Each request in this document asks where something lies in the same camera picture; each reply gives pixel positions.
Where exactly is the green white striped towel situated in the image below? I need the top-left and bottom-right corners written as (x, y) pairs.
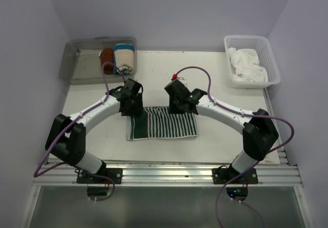
top-left (126, 106), bottom-right (198, 141)

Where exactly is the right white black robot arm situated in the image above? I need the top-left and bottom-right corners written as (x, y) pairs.
top-left (165, 79), bottom-right (279, 183)

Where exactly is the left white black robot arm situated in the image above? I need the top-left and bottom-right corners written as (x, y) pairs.
top-left (45, 78), bottom-right (144, 183)

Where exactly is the beige teal rolled towel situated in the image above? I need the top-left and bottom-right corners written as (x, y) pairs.
top-left (113, 44), bottom-right (135, 75)

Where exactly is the brown rolled towel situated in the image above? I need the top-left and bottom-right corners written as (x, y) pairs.
top-left (99, 48), bottom-right (114, 74)

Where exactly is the clear grey plastic bin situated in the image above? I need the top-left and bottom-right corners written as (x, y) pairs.
top-left (58, 37), bottom-right (137, 85)

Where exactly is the white crumpled towel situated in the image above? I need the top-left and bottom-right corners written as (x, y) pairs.
top-left (227, 48), bottom-right (268, 82)

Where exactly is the white plastic basket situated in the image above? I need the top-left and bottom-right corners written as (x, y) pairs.
top-left (224, 35), bottom-right (281, 89)

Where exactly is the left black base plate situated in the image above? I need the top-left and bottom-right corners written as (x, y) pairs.
top-left (75, 168), bottom-right (123, 184)

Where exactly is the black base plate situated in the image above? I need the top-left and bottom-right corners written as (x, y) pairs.
top-left (75, 168), bottom-right (123, 184)
top-left (212, 165), bottom-right (259, 184)

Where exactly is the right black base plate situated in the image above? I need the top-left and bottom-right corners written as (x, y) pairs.
top-left (212, 165), bottom-right (259, 184)

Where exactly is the aluminium mounting rail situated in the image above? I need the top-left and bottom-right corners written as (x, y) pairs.
top-left (32, 161), bottom-right (303, 187)

